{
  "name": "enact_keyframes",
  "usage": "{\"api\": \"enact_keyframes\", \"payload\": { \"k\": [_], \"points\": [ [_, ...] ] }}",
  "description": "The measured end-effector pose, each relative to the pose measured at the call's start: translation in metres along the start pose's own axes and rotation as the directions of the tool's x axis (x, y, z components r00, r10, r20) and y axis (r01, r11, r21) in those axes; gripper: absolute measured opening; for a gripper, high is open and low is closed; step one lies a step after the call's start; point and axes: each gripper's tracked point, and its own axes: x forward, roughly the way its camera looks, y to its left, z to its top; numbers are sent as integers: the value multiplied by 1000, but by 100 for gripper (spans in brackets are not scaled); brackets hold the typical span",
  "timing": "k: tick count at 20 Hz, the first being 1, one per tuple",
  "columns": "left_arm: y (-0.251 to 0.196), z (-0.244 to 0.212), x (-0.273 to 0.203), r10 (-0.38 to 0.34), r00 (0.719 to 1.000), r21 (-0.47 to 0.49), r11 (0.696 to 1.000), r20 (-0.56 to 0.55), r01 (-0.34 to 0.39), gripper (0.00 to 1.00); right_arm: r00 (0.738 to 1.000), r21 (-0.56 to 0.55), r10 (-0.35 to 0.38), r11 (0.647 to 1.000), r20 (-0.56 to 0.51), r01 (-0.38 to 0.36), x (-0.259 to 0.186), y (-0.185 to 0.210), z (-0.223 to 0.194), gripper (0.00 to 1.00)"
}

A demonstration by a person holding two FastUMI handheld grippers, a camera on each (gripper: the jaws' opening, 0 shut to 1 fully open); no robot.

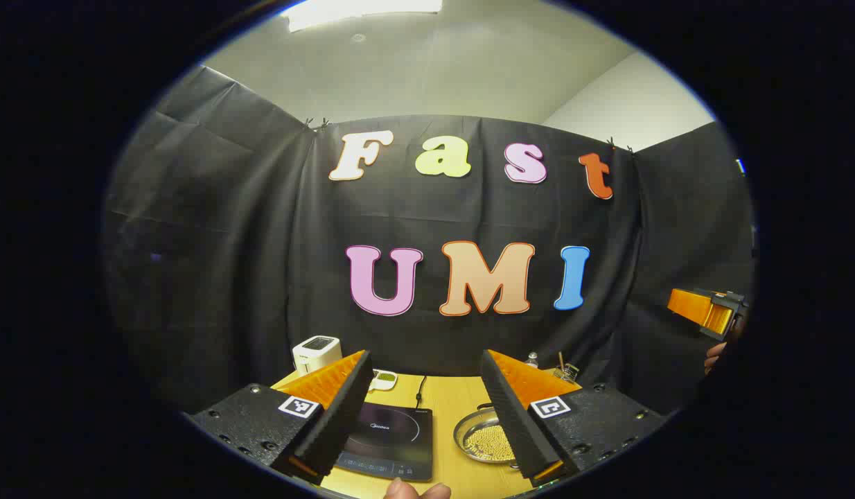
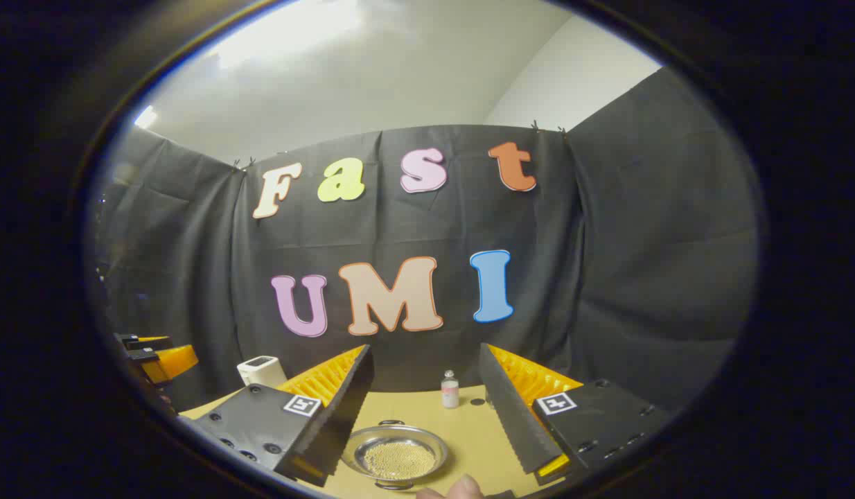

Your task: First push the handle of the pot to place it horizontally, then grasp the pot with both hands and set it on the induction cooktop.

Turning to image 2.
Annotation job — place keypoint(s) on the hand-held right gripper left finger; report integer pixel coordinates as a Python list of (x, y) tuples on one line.
[(348, 409)]

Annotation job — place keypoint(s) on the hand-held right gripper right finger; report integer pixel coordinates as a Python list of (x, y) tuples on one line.
[(510, 416)]

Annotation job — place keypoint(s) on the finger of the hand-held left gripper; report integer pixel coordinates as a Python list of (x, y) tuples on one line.
[(147, 343), (174, 362)]

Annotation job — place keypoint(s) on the stainless steel pot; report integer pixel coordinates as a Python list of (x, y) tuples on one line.
[(358, 450)]

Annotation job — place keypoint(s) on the pile of yellow beans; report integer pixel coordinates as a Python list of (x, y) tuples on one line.
[(400, 461)]

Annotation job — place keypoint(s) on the clear bottle pink label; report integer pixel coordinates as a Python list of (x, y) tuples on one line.
[(450, 394)]

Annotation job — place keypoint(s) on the white toaster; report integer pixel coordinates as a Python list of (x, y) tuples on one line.
[(258, 371)]

